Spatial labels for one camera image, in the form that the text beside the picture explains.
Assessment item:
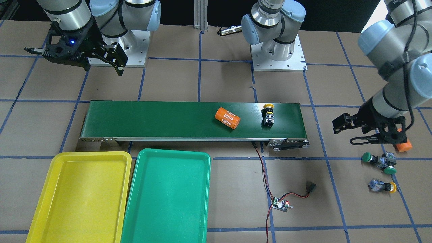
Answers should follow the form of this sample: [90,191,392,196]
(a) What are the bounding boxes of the red black controller wire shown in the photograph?
[251,142,309,243]

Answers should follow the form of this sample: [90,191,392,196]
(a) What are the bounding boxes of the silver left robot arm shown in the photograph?
[241,0,432,145]

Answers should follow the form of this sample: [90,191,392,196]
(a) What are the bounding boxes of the orange cylinder on table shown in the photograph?
[395,138,413,152]

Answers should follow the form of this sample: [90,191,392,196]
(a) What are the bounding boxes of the aluminium frame post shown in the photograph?
[193,0,208,32]

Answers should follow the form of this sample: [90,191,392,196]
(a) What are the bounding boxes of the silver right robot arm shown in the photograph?
[24,0,162,76]

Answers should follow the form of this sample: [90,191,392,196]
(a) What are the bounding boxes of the black cable connector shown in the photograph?
[306,181,317,195]

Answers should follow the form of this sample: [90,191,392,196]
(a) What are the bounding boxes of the orange 4680 cylinder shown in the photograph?
[215,107,241,129]

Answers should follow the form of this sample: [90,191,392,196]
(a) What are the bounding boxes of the green push button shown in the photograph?
[361,152,382,165]
[377,151,397,175]

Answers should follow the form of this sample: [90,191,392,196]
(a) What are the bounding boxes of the yellow plastic tray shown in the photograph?
[26,151,132,243]

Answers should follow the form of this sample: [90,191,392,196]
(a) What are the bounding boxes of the green plastic tray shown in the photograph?
[121,148,211,243]

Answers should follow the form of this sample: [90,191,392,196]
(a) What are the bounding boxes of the yellow push button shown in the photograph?
[261,103,275,127]
[368,178,398,193]

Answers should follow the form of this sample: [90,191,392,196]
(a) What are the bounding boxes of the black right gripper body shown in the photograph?
[42,16,106,71]

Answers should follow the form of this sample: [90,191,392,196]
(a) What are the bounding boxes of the green conveyor belt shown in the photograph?
[80,101,310,151]

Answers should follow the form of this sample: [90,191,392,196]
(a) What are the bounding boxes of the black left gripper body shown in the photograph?
[358,99,406,145]

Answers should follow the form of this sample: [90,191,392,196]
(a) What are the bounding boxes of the motor controller board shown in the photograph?
[271,197,293,212]

